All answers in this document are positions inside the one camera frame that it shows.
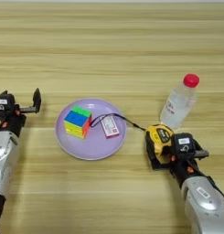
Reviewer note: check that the purple round plate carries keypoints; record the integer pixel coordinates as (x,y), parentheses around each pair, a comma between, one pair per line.
(92,146)

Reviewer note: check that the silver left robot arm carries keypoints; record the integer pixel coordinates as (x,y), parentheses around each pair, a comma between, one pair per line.
(5,152)

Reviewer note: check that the yellow black tape measure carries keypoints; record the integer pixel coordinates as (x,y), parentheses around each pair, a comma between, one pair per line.
(159,135)

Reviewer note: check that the colourful puzzle cube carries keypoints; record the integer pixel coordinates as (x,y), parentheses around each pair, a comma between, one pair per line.
(75,119)

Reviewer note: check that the pink and white card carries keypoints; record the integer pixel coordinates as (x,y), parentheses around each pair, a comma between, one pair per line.
(110,126)

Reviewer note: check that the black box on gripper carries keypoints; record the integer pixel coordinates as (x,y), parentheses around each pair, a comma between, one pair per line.
(183,143)
(3,103)

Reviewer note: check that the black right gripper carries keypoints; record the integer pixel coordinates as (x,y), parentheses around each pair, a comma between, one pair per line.
(163,165)

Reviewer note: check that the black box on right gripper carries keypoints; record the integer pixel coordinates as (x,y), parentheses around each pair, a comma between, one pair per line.
(183,143)

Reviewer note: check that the clear bottle with red cap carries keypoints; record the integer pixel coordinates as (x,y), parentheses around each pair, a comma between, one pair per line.
(177,106)

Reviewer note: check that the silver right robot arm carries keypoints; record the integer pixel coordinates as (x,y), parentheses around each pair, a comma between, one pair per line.
(204,201)

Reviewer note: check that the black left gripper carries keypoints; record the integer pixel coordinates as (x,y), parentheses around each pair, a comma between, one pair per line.
(23,109)

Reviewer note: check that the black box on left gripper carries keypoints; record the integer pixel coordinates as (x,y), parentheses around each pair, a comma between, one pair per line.
(3,103)

